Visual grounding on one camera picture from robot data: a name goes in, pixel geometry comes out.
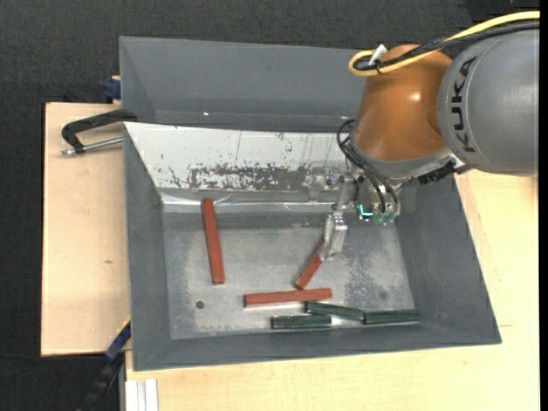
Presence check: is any grey metal bin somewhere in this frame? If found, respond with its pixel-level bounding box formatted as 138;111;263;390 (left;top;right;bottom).
118;35;503;372

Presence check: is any pale wood board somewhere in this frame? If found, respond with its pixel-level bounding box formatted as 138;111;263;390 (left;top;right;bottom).
40;102;132;357

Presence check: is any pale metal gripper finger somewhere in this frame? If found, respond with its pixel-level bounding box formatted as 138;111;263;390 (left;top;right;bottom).
317;213;337;259
325;223;349;260

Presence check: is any dark green flat block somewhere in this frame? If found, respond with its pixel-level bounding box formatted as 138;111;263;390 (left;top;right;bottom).
270;313;333;331
363;308;421;326
304;301;366;322

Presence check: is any red-brown block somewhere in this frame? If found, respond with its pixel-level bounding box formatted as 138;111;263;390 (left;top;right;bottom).
295;253;325;291
243;288;333;308
200;198;226;286

